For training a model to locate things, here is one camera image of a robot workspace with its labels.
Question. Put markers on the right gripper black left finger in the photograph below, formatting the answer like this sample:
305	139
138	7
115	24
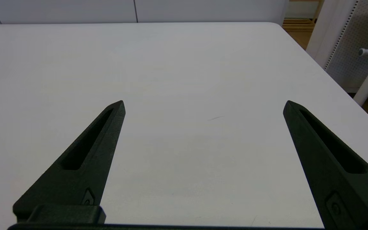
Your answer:
88	166

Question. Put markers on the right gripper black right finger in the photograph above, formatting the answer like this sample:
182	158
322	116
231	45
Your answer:
337	172

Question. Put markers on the white perforated partition panel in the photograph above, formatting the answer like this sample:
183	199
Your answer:
347	41

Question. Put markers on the light wooden rack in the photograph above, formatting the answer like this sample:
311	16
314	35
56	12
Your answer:
302	24

